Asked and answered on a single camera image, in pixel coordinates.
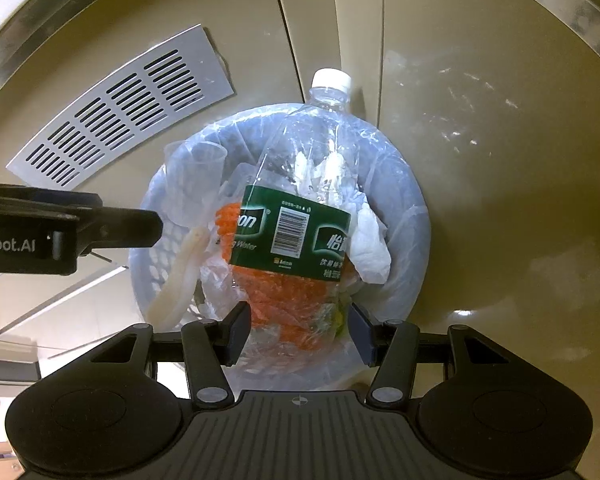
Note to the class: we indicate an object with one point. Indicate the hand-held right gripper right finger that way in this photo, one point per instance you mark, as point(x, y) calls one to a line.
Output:
point(360, 332)

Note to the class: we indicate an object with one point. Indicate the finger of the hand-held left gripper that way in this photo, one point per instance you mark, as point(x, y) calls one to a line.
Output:
point(125, 227)

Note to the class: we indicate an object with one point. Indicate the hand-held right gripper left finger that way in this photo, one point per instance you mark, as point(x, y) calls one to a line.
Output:
point(240, 330)

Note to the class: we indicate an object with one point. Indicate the orange mesh net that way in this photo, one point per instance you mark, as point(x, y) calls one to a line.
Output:
point(280, 300)

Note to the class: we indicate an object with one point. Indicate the cream plastic piece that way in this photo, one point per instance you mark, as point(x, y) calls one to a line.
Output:
point(180, 280)

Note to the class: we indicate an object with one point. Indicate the clear plastic cup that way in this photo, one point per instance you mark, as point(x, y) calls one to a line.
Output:
point(195, 175)

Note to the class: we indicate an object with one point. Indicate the crushed clear water bottle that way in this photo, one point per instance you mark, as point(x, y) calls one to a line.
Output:
point(290, 230)

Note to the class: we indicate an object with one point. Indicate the trash bin with blue liner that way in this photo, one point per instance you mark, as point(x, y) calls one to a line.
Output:
point(405, 220)

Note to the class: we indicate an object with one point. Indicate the silver cabinet vent grille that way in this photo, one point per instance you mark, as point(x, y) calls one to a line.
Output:
point(120, 110)

